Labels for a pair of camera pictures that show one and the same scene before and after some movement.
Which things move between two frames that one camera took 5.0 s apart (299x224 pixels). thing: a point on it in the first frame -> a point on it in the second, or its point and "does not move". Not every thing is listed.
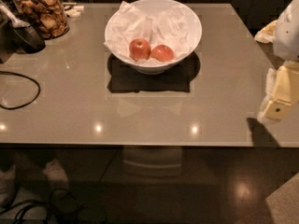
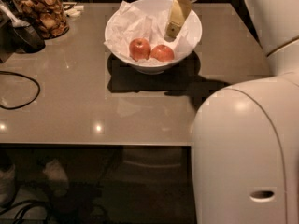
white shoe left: x=7 y=187 does not move
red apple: x=163 y=53 does not move
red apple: x=139 y=49 does not move
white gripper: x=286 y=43 -> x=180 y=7
